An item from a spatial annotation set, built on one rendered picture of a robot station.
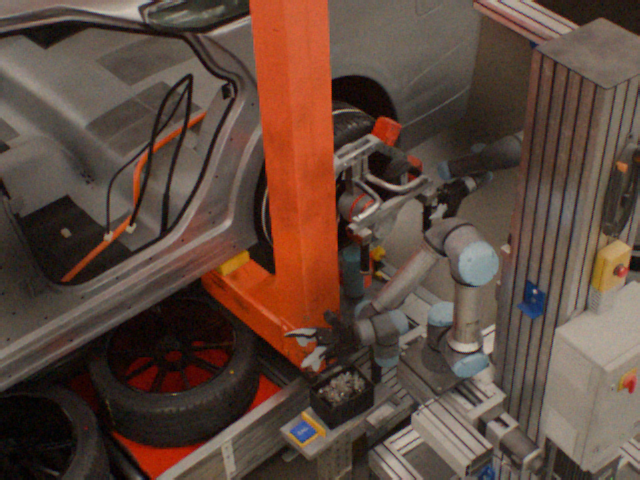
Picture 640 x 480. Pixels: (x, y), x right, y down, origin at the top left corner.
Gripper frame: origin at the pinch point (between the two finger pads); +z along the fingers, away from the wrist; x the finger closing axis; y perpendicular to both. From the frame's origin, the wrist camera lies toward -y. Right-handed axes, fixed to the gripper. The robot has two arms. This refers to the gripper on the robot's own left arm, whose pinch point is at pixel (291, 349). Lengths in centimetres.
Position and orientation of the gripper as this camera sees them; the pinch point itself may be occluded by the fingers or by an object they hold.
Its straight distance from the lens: 285.7
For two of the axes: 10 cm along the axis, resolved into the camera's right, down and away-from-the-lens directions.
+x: -3.4, -5.0, 7.9
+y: 0.9, 8.2, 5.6
